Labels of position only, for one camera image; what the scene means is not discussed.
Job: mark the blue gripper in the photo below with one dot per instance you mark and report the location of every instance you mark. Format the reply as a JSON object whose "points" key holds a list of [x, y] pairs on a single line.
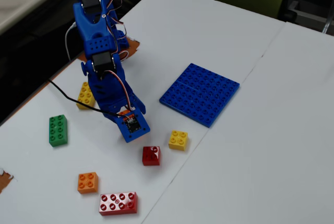
{"points": [[138, 103]]}

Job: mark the blue 3D-printed robot arm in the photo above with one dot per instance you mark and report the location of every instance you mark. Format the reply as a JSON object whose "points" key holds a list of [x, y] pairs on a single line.
{"points": [[94, 33]]}

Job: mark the yellow 2x4 block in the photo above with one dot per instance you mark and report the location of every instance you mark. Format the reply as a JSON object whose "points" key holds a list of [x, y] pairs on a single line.
{"points": [[84, 96]]}

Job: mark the red 2x2 block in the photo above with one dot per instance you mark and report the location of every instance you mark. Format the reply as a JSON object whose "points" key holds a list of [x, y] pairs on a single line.
{"points": [[151, 156]]}

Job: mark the yellow 2x2 block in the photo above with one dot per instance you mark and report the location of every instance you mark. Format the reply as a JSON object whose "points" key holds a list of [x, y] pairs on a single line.
{"points": [[178, 140]]}

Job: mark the green 2x4 block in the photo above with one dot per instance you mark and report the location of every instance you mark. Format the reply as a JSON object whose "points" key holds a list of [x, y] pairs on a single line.
{"points": [[58, 131]]}

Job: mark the orange 2x2 block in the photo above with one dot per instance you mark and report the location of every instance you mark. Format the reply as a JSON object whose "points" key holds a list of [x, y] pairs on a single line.
{"points": [[88, 182]]}

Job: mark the red 2x4 block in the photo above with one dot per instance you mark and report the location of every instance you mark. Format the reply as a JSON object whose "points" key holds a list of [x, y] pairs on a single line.
{"points": [[118, 203]]}

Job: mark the blue 8x8 studded plate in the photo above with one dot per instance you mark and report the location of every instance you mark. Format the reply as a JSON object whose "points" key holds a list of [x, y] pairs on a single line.
{"points": [[201, 96]]}

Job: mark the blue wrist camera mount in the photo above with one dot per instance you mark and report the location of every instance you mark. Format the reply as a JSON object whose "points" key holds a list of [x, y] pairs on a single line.
{"points": [[134, 127]]}

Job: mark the black metal chair frame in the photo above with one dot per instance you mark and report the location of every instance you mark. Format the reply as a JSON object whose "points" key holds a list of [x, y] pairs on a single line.
{"points": [[308, 4]]}

